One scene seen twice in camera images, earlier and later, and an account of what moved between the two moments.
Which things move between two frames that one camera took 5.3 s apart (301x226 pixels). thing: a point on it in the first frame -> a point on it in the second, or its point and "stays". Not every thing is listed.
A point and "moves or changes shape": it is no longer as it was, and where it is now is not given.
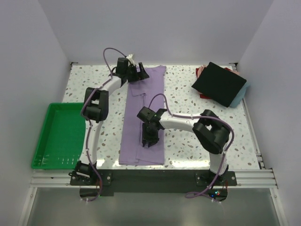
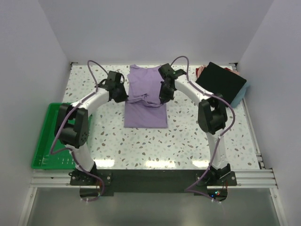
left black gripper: (139, 76) -> (124, 97)
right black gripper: (152, 140) -> (164, 98)
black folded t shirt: (221, 84) stays
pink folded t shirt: (201, 68) stays
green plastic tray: (61, 140) stays
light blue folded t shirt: (240, 95) stays
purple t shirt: (149, 92) moves or changes shape
